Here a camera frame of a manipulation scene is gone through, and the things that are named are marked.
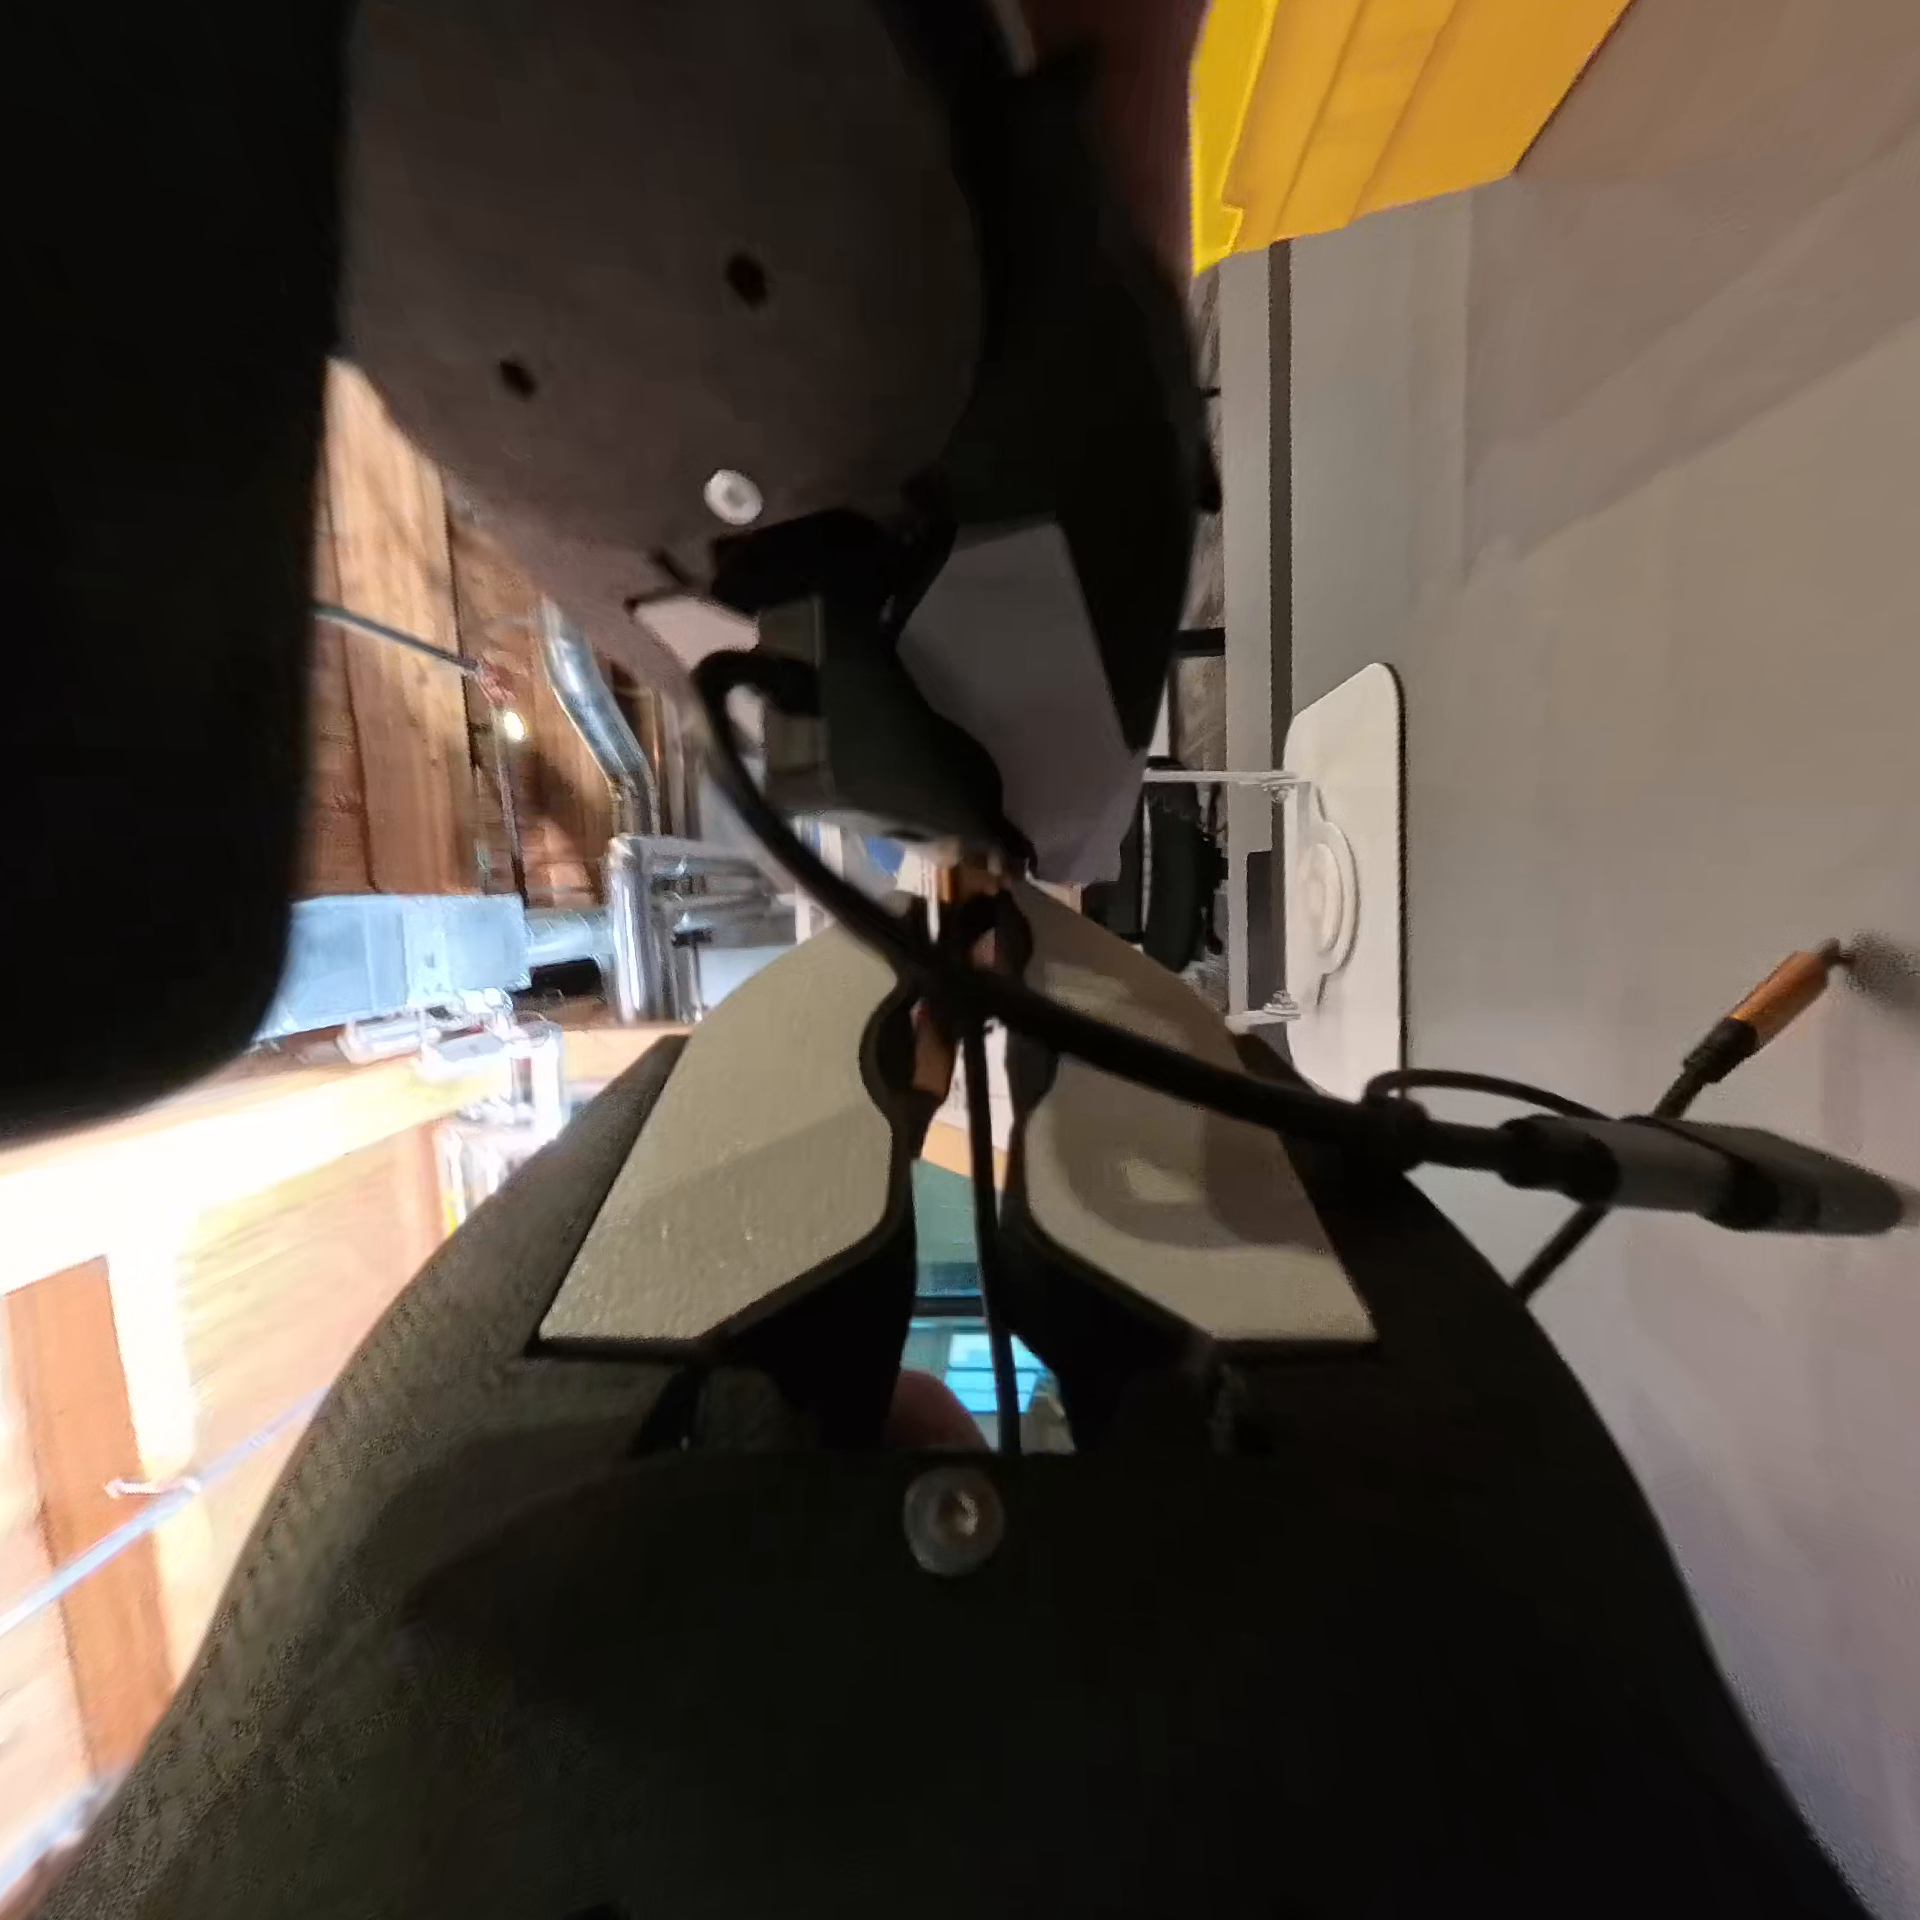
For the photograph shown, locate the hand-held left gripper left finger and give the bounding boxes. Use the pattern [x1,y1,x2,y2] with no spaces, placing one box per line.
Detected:
[538,932,921,1347]

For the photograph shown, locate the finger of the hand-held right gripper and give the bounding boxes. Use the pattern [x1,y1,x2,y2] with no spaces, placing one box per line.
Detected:
[897,522,1168,885]
[632,595,769,666]

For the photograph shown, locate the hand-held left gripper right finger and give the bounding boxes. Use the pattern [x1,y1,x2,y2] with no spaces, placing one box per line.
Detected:
[997,883,1378,1347]

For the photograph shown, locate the thick black hub cable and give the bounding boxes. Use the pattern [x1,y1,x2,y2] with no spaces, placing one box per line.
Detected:
[692,646,1914,1243]

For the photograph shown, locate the braided black cable orange plugs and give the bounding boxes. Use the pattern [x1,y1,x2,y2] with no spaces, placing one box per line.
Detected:
[907,856,1849,1460]

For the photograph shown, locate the person's left hand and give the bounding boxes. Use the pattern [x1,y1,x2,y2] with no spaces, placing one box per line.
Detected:
[890,1369,994,1454]

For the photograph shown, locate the white rounded plate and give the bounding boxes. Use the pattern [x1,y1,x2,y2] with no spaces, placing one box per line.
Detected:
[1284,662,1409,1070]

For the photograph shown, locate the yellow plastic bin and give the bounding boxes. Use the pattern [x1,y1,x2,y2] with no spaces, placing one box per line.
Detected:
[1189,0,1641,274]

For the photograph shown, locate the silver duct pipe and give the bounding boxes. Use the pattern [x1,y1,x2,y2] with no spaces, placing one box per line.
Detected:
[538,596,665,849]

